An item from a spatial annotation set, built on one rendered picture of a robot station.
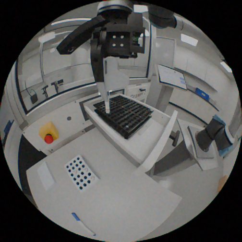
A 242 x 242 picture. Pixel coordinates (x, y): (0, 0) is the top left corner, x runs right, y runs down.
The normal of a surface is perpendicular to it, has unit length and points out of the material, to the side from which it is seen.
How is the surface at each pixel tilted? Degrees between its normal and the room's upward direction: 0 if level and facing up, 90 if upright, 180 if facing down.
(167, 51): 90
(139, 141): 0
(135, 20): 90
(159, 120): 90
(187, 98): 90
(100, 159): 0
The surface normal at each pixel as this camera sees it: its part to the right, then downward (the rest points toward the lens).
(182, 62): -0.64, 0.50
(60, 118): 0.70, 0.49
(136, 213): 0.04, -0.75
